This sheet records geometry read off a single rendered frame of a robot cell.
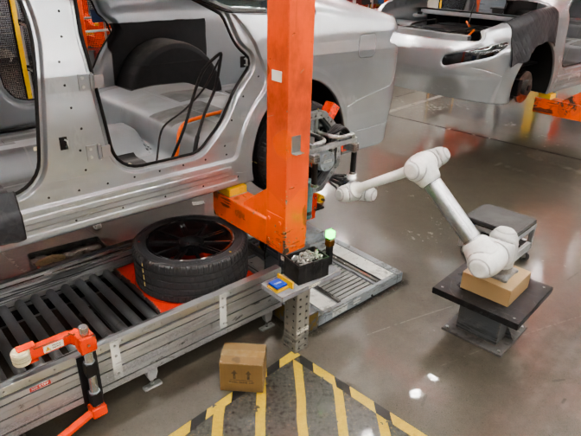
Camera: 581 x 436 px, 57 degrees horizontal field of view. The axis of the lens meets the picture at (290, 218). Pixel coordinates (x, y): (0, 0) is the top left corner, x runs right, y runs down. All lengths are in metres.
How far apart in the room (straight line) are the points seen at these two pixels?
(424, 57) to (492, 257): 3.07
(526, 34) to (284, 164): 3.48
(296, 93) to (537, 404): 1.94
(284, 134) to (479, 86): 3.18
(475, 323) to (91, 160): 2.27
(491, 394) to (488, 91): 3.31
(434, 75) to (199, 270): 3.48
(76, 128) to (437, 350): 2.23
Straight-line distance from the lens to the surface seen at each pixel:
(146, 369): 2.82
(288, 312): 2.95
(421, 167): 2.91
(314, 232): 3.81
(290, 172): 2.72
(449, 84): 5.56
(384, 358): 3.09
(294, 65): 2.59
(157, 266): 2.92
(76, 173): 2.74
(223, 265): 2.92
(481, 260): 2.90
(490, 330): 3.30
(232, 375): 2.78
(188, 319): 2.80
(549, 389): 3.20
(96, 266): 3.40
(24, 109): 4.42
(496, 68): 5.54
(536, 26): 5.77
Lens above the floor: 1.97
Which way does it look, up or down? 26 degrees down
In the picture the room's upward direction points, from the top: 1 degrees clockwise
